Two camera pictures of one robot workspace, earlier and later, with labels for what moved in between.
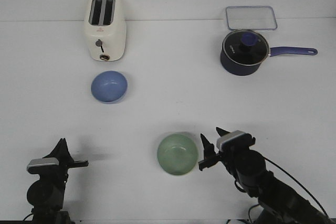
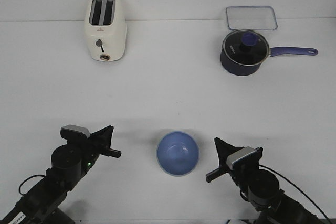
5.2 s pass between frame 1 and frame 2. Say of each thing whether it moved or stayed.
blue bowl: moved
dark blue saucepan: stayed
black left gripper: moved
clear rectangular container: stayed
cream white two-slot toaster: stayed
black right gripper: moved
